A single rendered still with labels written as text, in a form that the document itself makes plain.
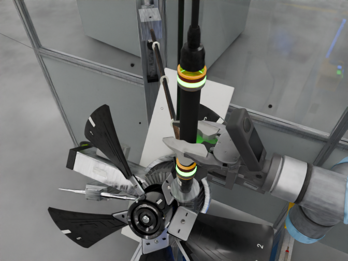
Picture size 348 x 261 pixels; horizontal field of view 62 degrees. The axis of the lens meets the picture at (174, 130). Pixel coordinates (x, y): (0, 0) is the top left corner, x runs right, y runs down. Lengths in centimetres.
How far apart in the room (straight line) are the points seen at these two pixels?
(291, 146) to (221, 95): 64
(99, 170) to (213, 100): 48
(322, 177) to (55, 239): 198
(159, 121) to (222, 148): 58
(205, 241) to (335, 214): 43
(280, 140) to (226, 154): 102
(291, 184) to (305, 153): 105
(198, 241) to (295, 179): 44
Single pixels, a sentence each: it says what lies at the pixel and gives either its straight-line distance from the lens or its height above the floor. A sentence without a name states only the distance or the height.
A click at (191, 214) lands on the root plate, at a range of 92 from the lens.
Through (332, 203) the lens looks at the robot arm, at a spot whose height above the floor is 159.
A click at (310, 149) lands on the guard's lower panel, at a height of 89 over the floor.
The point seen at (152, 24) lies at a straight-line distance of 106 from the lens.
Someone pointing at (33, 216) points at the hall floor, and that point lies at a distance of 244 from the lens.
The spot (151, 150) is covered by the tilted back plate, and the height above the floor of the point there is 112.
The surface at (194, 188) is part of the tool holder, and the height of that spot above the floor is 140.
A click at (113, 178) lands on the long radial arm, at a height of 112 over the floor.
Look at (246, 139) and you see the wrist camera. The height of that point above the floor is 166.
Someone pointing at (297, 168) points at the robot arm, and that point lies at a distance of 53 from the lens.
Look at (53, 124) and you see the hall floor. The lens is 292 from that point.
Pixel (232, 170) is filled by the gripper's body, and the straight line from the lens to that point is 54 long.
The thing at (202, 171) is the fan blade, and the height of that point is 136.
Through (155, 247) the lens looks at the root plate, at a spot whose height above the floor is 110.
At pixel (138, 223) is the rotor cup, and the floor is 121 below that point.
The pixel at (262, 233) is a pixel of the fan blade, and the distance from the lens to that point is 93.
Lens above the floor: 202
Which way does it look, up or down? 50 degrees down
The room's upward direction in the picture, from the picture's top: straight up
